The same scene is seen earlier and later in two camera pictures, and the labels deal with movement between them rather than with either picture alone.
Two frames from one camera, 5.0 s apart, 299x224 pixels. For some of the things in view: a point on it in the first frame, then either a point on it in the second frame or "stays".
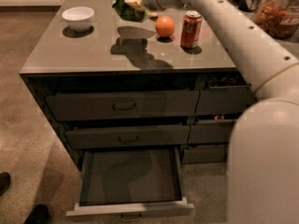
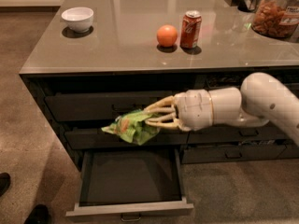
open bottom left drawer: [131, 184] stays
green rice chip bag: [127, 11] to [138, 127]
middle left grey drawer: [118, 136] stays
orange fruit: [164, 26] to [166, 35]
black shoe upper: [5, 182] stays
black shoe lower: [39, 215] stays
